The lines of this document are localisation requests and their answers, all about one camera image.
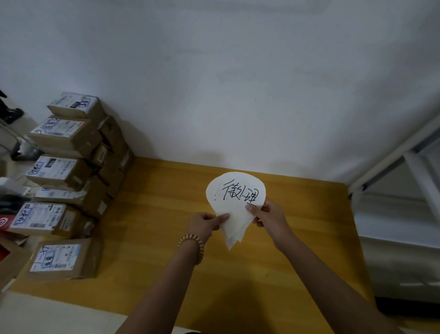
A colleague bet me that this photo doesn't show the person's left hand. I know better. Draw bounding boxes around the person's left hand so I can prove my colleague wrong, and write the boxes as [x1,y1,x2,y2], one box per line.
[187,212,230,243]

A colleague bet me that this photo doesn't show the open brown cardboard box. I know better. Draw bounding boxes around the open brown cardboard box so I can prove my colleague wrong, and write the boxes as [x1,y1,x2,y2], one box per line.
[0,233,32,293]

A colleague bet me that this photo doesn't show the person's left forearm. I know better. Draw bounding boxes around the person's left forearm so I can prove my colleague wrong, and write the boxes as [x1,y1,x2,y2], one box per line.
[115,238,206,334]

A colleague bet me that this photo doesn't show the white metal shelf frame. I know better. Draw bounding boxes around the white metal shelf frame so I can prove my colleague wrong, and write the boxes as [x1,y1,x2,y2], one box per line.
[347,114,440,305]

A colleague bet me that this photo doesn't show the black object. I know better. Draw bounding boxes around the black object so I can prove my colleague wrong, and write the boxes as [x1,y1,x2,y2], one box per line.
[0,89,25,125]

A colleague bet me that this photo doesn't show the wooden bead bracelet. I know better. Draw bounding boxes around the wooden bead bracelet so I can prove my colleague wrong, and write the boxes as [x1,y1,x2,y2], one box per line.
[177,234,205,265]

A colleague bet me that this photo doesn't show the white round paper sheets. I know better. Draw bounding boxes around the white round paper sheets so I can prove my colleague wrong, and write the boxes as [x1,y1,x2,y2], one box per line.
[206,172,267,251]

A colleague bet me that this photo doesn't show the metal stand with black base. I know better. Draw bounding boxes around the metal stand with black base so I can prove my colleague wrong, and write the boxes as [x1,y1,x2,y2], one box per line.
[0,119,43,161]

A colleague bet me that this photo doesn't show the red and white package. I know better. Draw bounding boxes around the red and white package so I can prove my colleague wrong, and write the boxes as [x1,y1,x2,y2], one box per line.
[0,215,15,235]

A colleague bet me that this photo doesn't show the person's right forearm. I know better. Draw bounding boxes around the person's right forearm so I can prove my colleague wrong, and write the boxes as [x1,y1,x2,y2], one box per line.
[274,231,405,334]

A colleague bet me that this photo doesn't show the stack of cardboard parcel boxes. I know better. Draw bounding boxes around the stack of cardboard parcel boxes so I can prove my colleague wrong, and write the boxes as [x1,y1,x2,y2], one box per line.
[10,92,135,281]

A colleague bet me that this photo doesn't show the person's right hand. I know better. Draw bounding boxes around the person's right hand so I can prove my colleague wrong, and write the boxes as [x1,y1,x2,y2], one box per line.
[245,199,293,242]

